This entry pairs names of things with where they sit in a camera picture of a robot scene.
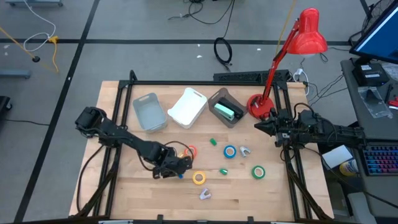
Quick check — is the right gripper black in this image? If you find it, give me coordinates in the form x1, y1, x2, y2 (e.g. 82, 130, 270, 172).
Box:
254, 107, 301, 147

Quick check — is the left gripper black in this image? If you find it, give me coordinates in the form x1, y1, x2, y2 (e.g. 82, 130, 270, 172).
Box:
152, 148, 193, 180

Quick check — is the orange tape roll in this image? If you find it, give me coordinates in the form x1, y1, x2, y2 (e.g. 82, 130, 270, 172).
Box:
183, 144, 198, 159

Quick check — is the yellow tape roll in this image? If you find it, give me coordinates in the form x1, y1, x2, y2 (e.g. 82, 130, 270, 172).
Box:
192, 170, 206, 185

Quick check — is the black stapler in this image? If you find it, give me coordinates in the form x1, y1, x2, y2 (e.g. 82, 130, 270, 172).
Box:
219, 97, 244, 119

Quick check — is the purple staple remover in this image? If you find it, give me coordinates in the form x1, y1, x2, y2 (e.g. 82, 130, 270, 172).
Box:
199, 187, 213, 200

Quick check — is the green tape roll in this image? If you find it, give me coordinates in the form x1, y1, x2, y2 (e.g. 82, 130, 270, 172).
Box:
251, 165, 266, 180

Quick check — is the mint green stapler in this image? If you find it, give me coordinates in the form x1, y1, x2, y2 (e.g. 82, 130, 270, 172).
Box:
213, 103, 236, 122

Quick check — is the blue tape roll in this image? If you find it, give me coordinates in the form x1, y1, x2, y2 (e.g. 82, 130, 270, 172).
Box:
223, 144, 237, 159

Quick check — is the grey plastic bin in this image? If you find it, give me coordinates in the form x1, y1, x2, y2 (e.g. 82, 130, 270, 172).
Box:
132, 92, 168, 133

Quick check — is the white plastic bin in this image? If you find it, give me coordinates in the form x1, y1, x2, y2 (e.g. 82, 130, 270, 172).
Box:
167, 87, 208, 129

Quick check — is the black power strip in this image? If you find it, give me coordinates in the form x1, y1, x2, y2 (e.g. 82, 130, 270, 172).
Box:
213, 69, 292, 84

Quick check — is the smoky transparent plastic bin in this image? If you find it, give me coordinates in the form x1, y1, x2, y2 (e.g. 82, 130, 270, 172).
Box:
207, 87, 249, 129

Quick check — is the white plug adapter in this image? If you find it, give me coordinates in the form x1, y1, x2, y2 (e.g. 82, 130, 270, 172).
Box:
292, 68, 310, 96

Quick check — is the white cardboard box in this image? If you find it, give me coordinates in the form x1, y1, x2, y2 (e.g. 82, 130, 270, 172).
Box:
322, 144, 354, 169

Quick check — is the grey side desk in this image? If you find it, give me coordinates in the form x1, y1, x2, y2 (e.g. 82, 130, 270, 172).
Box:
340, 57, 398, 218

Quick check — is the yellow wipes tub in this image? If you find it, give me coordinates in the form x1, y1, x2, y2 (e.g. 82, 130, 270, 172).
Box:
339, 159, 359, 177

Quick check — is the red desk lamp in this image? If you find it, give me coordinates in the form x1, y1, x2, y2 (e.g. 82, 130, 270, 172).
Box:
246, 7, 329, 121

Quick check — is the clear plastic bag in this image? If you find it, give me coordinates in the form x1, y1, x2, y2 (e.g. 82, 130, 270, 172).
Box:
357, 86, 393, 119

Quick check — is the small black computer box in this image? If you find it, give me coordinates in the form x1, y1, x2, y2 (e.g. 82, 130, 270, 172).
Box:
352, 63, 389, 87

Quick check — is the backlit black keyboard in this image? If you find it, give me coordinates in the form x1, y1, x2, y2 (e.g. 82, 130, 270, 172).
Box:
362, 144, 398, 177

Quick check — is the computer monitor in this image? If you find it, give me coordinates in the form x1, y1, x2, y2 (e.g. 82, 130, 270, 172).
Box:
349, 0, 398, 65

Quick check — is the black fan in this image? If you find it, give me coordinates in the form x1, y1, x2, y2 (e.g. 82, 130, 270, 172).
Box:
361, 0, 387, 35

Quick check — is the coiled black floor cable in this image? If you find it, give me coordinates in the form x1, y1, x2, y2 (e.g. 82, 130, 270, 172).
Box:
213, 37, 233, 72

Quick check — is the yellow hanging cord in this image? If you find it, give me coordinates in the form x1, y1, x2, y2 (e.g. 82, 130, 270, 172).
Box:
275, 0, 298, 57
0, 26, 39, 62

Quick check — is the loose black floor cable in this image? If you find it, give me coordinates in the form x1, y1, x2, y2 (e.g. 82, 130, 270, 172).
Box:
167, 0, 236, 39

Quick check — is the yellow extension cable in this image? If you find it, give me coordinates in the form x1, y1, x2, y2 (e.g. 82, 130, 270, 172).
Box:
48, 35, 60, 74

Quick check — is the white floor cable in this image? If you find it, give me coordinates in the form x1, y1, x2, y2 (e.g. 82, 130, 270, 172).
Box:
23, 0, 57, 53

